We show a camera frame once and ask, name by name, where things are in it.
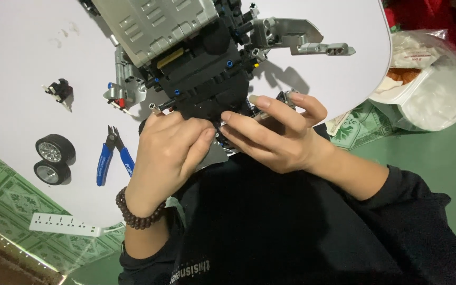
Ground person's left hand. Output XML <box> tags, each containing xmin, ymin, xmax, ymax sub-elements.
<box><xmin>125</xmin><ymin>112</ymin><xmax>217</xmax><ymax>217</ymax></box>

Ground person's right hand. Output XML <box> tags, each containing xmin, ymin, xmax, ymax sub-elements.
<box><xmin>219</xmin><ymin>93</ymin><xmax>336</xmax><ymax>174</ymax></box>

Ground grey black brick model car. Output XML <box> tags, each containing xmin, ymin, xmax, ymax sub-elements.
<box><xmin>78</xmin><ymin>0</ymin><xmax>357</xmax><ymax>172</ymax></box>

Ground person's black shirt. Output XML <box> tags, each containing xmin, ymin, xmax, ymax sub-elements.
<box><xmin>118</xmin><ymin>123</ymin><xmax>456</xmax><ymax>285</ymax></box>

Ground black toy wheel silver rim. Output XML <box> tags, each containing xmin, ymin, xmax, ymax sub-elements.
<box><xmin>35</xmin><ymin>134</ymin><xmax>76</xmax><ymax>164</ymax></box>
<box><xmin>33</xmin><ymin>159</ymin><xmax>71</xmax><ymax>186</ymax></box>

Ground white power strip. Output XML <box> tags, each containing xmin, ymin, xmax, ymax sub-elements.
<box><xmin>29</xmin><ymin>212</ymin><xmax>125</xmax><ymax>238</ymax></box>

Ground small black brick assembly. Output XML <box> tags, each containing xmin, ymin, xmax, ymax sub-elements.
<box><xmin>41</xmin><ymin>78</ymin><xmax>74</xmax><ymax>112</ymax></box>

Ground clear plastic bag with packets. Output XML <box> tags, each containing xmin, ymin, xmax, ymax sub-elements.
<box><xmin>368</xmin><ymin>29</ymin><xmax>456</xmax><ymax>132</ymax></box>

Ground red cloth heap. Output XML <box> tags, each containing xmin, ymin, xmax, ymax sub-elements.
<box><xmin>383</xmin><ymin>0</ymin><xmax>456</xmax><ymax>60</ymax></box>

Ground blue handled wire cutters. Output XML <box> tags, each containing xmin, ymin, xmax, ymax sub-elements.
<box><xmin>96</xmin><ymin>125</ymin><xmax>135</xmax><ymax>187</ymax></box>

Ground brown wooden bead bracelet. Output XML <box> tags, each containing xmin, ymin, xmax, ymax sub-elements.
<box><xmin>116</xmin><ymin>186</ymin><xmax>167</xmax><ymax>230</ymax></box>

